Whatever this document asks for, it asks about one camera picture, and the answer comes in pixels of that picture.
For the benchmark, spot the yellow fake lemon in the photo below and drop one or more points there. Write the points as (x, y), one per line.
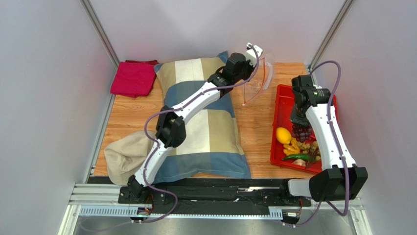
(283, 136)

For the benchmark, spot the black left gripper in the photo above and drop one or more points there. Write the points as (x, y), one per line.
(251, 67)

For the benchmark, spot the striped blue beige pillow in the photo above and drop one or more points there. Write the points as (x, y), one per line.
(212, 144)

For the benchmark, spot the aluminium frame rail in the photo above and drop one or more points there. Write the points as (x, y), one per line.
(98, 198)

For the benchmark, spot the green fake chili pepper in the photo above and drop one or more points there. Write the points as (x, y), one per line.
(296, 156)

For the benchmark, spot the red plastic tray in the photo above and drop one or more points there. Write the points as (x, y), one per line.
(283, 108)

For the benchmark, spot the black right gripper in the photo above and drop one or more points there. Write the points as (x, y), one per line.
(299, 118)

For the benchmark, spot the red folded cloth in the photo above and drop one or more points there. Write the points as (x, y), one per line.
(134, 78)

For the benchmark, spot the clear zip top bag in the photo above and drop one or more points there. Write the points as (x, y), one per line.
(261, 80)

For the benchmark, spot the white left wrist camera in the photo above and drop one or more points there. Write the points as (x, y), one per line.
(253, 53)

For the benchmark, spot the brown fake nut cluster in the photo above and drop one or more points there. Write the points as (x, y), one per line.
(312, 151)

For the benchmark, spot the beige fabric hat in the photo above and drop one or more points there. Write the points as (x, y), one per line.
(124, 157)

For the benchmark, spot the yellow fake bell pepper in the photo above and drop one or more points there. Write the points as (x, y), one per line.
(291, 148)

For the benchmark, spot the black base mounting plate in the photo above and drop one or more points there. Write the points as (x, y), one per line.
(266, 196)

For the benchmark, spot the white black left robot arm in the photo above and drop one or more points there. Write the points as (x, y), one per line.
(171, 133)

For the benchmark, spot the white fake garlic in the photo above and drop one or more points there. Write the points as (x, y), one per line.
(299, 162)

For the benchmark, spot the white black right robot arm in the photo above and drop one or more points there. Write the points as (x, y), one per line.
(340, 177)

